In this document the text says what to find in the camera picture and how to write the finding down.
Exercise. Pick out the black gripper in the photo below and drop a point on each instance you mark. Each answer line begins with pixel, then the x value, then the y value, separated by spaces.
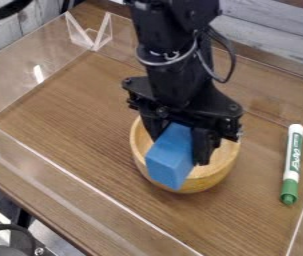
pixel 182 96

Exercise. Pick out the green white dry-erase marker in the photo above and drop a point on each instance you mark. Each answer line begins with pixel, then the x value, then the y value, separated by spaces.
pixel 289 192

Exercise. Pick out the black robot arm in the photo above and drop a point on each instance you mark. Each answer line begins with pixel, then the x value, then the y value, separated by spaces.
pixel 175 34

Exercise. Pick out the clear acrylic tray wall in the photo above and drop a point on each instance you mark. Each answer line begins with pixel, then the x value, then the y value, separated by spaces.
pixel 67 167

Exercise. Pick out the black metal stand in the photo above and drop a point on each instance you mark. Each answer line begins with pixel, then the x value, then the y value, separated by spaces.
pixel 18 242

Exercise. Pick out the wooden brown bowl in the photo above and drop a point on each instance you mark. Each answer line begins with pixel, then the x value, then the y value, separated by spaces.
pixel 204 177

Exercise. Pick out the blue block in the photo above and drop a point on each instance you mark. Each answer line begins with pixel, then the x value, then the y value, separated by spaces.
pixel 169 159

